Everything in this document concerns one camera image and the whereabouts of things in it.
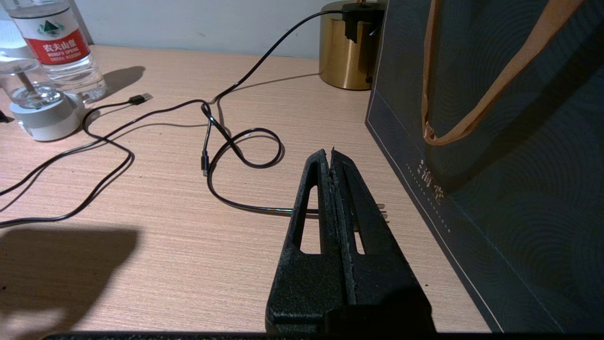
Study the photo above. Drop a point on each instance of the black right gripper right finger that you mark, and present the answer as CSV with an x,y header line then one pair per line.
x,y
377,278

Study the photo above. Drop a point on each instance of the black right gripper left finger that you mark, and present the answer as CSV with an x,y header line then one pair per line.
x,y
306,278

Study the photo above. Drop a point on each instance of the dark box with gold trim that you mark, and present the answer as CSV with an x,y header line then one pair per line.
x,y
519,212

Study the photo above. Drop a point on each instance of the gold desk lamp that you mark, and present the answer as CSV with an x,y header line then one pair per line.
x,y
339,59

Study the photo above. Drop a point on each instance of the glass bulb on white base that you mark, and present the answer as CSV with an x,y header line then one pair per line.
x,y
45,120

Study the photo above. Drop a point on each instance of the red-capped clear water bottle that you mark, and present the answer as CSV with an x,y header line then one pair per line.
x,y
59,47

